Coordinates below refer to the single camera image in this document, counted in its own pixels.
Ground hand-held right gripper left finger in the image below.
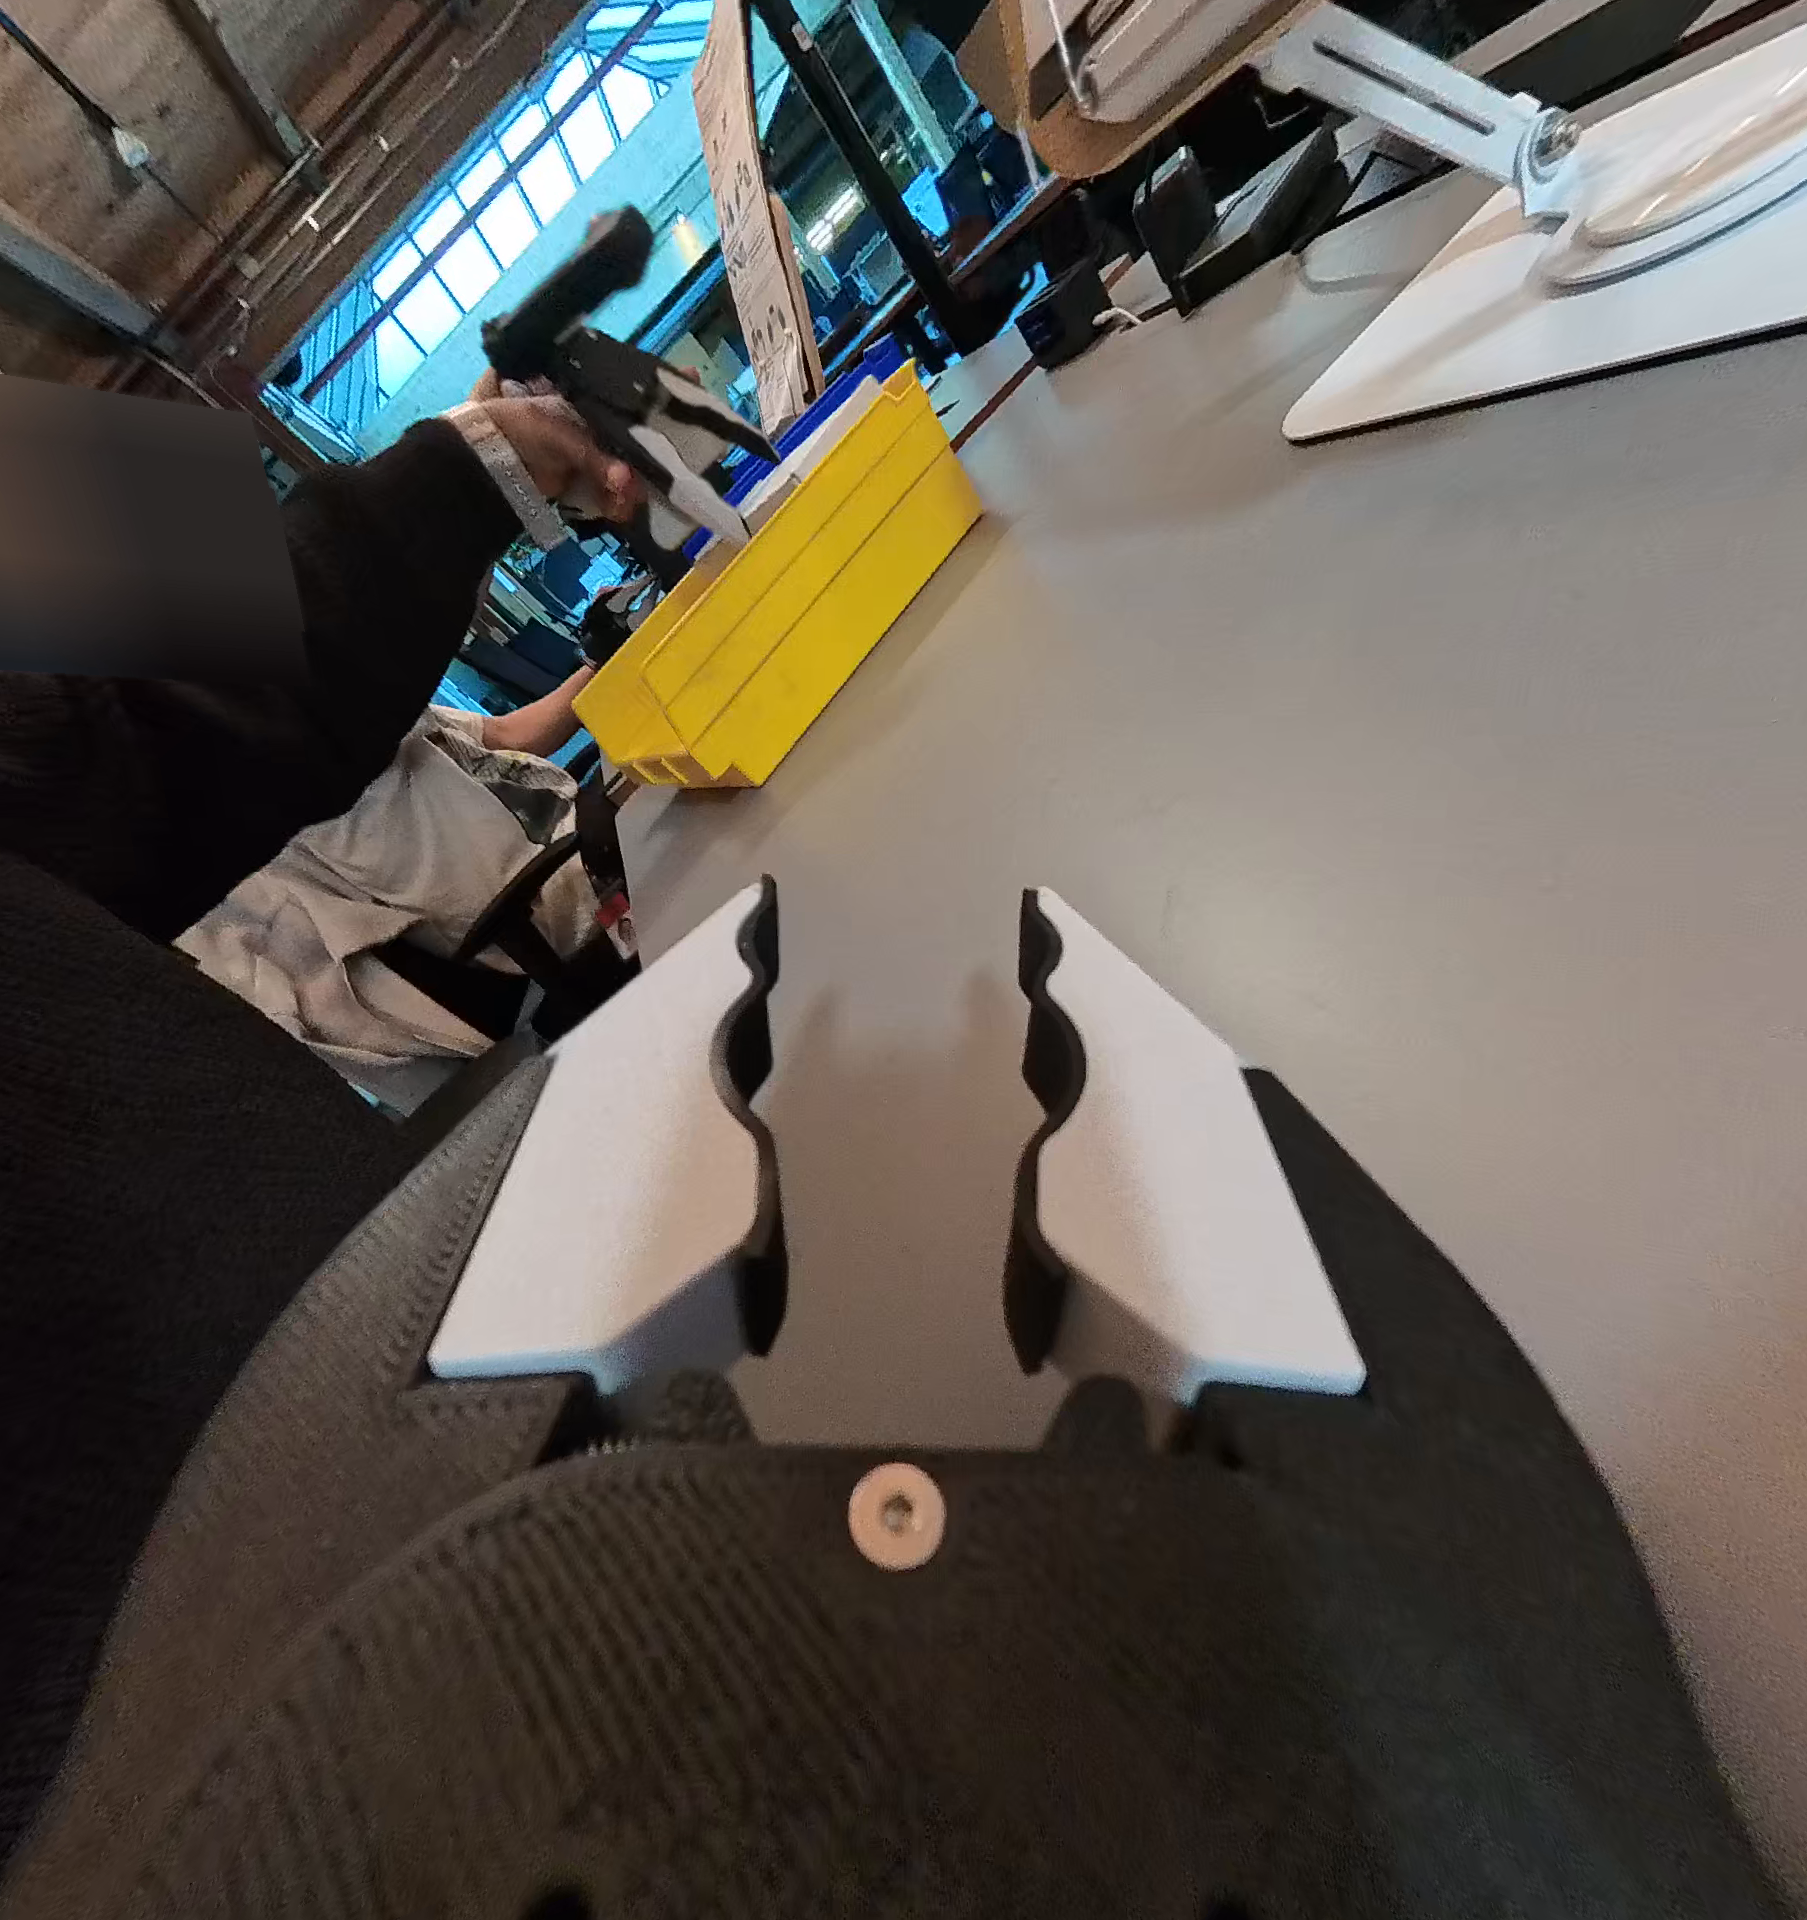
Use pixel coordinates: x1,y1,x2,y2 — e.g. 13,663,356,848
426,876,789,1400

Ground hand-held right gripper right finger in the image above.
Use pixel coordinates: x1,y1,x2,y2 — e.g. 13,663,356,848
1001,886,1369,1415

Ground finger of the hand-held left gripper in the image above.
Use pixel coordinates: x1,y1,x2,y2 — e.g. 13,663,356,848
656,373,782,465
638,441,755,554

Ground yellow plastic bin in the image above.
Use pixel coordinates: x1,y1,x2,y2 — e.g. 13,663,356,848
572,360,985,790

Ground person's left forearm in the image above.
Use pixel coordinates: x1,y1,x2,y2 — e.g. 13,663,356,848
243,416,527,842

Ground grey desk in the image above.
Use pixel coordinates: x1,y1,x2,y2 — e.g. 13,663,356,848
610,0,1807,1920

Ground person's left hand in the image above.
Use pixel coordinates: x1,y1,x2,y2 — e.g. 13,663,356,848
502,388,642,526

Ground blue plastic bin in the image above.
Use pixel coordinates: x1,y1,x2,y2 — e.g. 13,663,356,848
722,352,913,498

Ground brown printed paper banner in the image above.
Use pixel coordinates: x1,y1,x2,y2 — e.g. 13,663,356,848
689,0,822,438

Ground black office chair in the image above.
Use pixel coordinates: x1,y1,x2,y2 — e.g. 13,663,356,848
379,781,642,1051

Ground black power adapter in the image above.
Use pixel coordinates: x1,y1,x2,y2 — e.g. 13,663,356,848
1017,258,1118,371

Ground light grey jacket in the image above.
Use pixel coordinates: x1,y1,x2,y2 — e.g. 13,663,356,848
175,706,606,1074

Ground person's torso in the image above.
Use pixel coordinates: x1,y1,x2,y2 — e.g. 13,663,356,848
0,674,546,1920

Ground white document stand wooden board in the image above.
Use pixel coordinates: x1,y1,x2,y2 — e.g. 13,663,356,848
965,0,1807,444

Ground grey woven watch strap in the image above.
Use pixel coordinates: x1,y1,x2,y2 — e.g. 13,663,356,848
445,402,563,550

